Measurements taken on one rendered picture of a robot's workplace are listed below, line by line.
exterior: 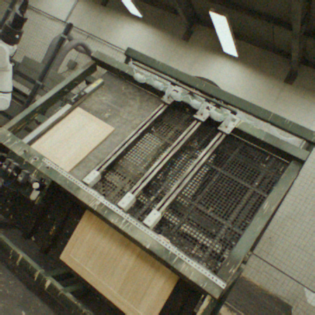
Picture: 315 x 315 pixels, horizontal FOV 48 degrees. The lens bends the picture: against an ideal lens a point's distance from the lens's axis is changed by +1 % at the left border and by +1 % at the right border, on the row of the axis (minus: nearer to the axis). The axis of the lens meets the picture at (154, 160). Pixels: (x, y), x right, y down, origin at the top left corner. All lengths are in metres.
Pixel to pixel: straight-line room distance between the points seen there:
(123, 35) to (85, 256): 7.03
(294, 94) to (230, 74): 1.38
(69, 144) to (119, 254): 0.99
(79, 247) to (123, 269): 0.41
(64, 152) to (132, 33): 6.47
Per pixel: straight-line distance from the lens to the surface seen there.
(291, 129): 3.38
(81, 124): 3.12
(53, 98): 3.44
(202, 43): 8.40
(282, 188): 2.72
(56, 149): 3.00
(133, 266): 2.72
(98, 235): 2.83
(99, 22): 9.72
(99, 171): 2.71
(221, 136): 2.92
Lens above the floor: 1.46
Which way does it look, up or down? 3 degrees down
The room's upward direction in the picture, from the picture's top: 30 degrees clockwise
